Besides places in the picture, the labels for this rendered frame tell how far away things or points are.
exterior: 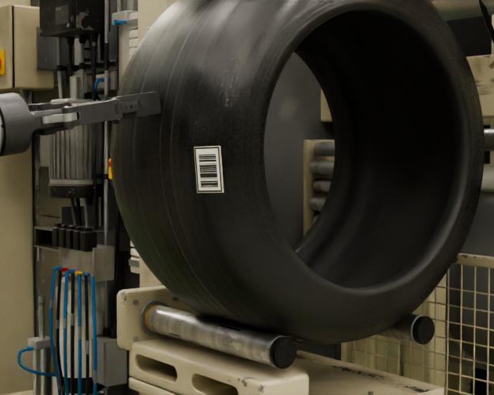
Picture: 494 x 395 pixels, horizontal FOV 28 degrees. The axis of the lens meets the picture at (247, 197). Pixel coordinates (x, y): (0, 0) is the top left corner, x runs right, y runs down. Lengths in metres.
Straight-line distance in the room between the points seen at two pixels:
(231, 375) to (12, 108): 0.49
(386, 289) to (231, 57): 0.42
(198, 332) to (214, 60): 0.44
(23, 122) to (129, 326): 0.53
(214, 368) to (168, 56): 0.45
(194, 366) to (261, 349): 0.14
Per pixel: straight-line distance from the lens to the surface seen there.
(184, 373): 1.51
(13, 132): 1.21
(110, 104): 1.26
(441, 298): 2.06
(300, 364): 1.74
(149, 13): 1.77
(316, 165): 1.99
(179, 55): 1.35
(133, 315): 1.63
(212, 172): 1.26
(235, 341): 1.43
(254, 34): 1.31
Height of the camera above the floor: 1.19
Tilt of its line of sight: 3 degrees down
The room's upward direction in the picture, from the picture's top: straight up
